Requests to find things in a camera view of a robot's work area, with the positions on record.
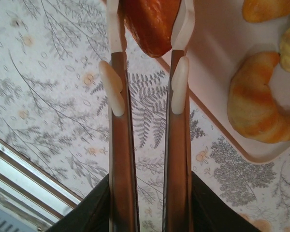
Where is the small golden fake croissant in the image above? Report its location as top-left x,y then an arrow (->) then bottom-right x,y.
241,0 -> 290,24

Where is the pink plastic tray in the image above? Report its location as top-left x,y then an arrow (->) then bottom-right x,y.
157,0 -> 290,166

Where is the curved pale fake croissant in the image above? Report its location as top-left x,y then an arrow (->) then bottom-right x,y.
226,51 -> 290,144

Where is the reddish brown fake pastry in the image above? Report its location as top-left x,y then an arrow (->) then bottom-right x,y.
122,0 -> 182,58

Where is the aluminium extrusion rail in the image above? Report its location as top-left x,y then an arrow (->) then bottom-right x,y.
0,134 -> 84,225

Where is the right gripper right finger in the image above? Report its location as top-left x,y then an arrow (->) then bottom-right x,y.
161,0 -> 196,232

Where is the floral patterned table mat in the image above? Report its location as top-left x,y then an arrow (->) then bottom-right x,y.
0,0 -> 290,232

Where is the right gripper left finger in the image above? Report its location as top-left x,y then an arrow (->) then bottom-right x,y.
99,0 -> 141,232

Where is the grey slotted cable duct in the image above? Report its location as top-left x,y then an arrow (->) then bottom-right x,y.
0,200 -> 27,232

